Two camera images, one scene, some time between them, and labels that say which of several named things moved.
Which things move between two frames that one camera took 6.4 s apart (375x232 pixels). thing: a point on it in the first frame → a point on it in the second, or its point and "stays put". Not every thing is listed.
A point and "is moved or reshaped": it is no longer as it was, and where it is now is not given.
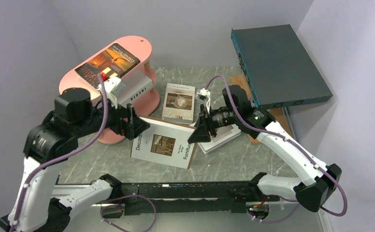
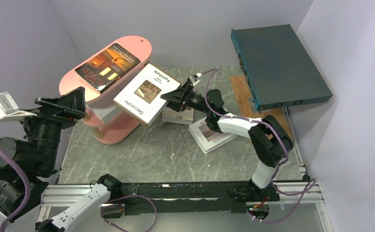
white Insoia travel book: x=131 y=87 is moved or reshaped
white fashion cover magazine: x=223 y=134 stays put
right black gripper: x=201 y=133 → x=179 y=98
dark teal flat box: x=278 y=69 stays put
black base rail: x=180 y=197 stays put
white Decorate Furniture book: x=164 y=142 → x=141 y=99
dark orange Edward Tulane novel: x=116 y=61 stays put
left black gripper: x=131 y=127 → x=73 y=103
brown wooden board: x=277 y=113 stays put
